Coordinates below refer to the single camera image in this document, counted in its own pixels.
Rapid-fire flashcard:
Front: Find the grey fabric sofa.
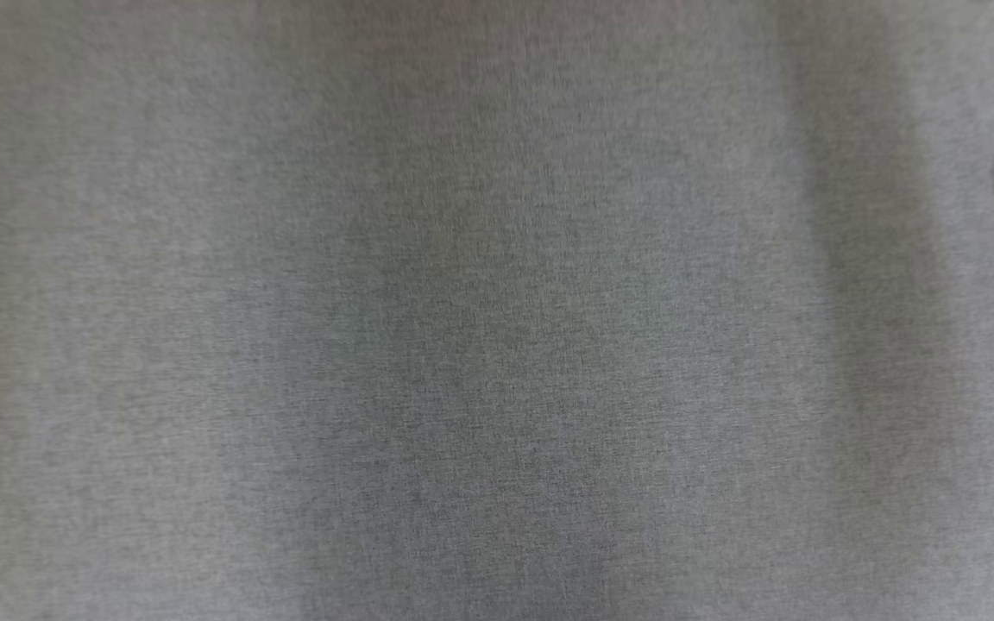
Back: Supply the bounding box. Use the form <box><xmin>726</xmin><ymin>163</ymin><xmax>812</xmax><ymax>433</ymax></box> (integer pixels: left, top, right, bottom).
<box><xmin>0</xmin><ymin>0</ymin><xmax>994</xmax><ymax>621</ymax></box>

